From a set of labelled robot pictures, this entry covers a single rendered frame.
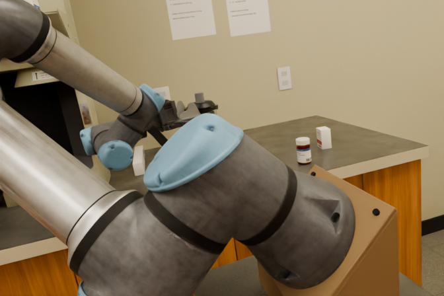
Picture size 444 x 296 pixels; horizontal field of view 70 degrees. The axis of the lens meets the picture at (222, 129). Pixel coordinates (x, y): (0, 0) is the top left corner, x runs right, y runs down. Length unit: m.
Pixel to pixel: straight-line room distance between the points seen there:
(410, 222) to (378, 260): 0.91
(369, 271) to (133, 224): 0.27
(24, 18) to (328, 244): 0.53
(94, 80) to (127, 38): 0.89
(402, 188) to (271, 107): 0.75
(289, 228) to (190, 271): 0.12
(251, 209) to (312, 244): 0.09
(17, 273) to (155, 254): 0.72
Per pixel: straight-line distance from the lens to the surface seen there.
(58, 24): 1.06
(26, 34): 0.59
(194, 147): 0.33
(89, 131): 0.91
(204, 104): 0.97
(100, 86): 0.69
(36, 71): 1.19
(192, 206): 0.35
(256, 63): 1.65
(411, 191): 1.29
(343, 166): 1.05
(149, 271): 0.37
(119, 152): 0.79
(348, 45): 1.89
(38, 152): 0.45
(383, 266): 0.45
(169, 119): 0.95
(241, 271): 0.63
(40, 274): 1.04
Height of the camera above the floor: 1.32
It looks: 13 degrees down
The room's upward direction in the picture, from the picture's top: 9 degrees counter-clockwise
